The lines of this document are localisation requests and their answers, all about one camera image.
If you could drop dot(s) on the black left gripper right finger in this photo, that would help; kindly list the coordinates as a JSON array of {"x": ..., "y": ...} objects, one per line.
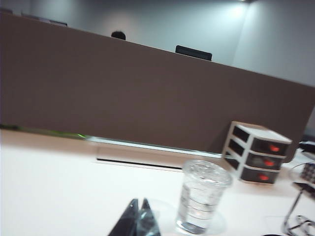
[{"x": 148, "y": 221}]

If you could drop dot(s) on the brown desk partition screen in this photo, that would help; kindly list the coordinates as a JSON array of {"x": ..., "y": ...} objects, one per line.
[{"x": 123, "y": 86}]

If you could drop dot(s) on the Rubik's cube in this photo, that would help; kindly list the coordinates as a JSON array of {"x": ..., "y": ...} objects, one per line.
[{"x": 309, "y": 170}]

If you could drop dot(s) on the green flat item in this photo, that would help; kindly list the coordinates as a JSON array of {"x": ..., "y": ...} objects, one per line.
[{"x": 69, "y": 134}]

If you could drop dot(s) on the clear plastic coffee cup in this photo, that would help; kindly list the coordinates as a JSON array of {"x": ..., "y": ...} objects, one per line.
[{"x": 201, "y": 196}]

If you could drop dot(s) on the small white drawer organizer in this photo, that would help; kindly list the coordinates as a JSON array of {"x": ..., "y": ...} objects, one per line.
[{"x": 265, "y": 134}]

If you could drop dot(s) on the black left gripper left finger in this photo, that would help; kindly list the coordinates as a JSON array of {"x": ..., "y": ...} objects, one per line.
[{"x": 128, "y": 221}]

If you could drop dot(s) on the dark-haired person's head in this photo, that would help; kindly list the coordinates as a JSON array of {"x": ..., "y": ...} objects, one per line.
[{"x": 118, "y": 35}]

